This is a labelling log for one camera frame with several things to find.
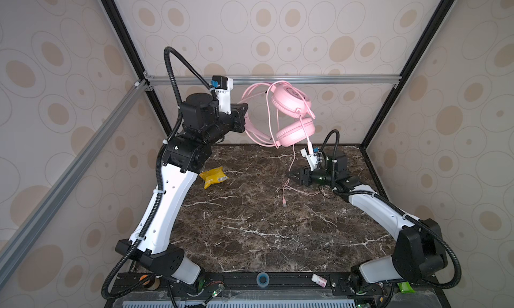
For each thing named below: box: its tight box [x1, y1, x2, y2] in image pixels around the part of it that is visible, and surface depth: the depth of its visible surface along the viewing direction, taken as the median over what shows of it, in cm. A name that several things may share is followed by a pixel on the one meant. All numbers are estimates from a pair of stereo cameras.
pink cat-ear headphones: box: [238, 81, 316, 150], surface depth 49 cm
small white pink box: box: [311, 273, 328, 288], surface depth 75 cm
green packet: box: [396, 281, 417, 294], surface depth 73 cm
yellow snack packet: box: [198, 166, 229, 190], surface depth 102 cm
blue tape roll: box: [256, 271, 270, 288], surface depth 76 cm
